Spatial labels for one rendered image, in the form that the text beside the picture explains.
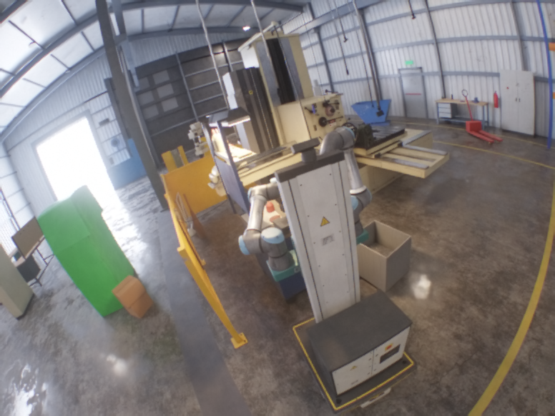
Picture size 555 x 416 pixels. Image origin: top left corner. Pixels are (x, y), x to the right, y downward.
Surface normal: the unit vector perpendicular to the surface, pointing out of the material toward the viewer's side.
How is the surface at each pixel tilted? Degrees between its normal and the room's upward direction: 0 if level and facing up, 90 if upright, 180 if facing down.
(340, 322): 0
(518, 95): 90
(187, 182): 90
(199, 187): 90
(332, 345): 0
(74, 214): 79
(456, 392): 0
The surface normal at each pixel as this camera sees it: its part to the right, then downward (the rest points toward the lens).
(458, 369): -0.26, -0.86
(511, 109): -0.84, 0.42
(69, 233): 0.40, 0.14
